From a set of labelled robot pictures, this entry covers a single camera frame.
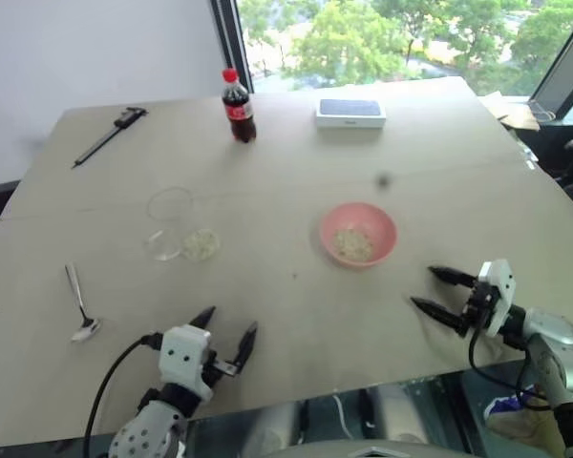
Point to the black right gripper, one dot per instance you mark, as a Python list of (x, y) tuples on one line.
[(480, 305)]

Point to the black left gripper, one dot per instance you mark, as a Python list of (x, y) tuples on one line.
[(212, 369)]

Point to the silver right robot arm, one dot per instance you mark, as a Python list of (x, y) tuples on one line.
[(551, 353)]

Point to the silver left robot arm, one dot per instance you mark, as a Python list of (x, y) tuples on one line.
[(145, 429)]

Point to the clear glass cup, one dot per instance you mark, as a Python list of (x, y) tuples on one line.
[(163, 248)]

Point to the beige grainy food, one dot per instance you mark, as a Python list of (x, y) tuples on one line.
[(353, 243)]

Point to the pink bowl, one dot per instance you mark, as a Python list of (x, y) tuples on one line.
[(332, 229)]

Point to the metal spoon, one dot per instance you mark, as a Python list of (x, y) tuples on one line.
[(78, 296)]

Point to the grey robot torso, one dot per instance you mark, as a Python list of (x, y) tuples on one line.
[(372, 448)]

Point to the brown cardboard sheet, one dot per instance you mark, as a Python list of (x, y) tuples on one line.
[(515, 112)]

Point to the white phone box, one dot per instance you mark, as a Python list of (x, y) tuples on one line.
[(351, 114)]

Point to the cola bottle with red cap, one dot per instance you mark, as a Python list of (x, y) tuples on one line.
[(241, 112)]

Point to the black vernier caliper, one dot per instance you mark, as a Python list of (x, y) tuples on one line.
[(106, 136)]

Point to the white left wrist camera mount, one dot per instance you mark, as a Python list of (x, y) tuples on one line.
[(184, 350)]

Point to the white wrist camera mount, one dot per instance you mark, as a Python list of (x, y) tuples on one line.
[(184, 350), (499, 286)]

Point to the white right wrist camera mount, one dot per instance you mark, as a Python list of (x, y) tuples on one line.
[(499, 286)]

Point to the slanted dark window frame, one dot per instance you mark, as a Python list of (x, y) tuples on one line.
[(561, 62)]

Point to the dark window frame post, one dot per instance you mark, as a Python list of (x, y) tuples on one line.
[(234, 43)]

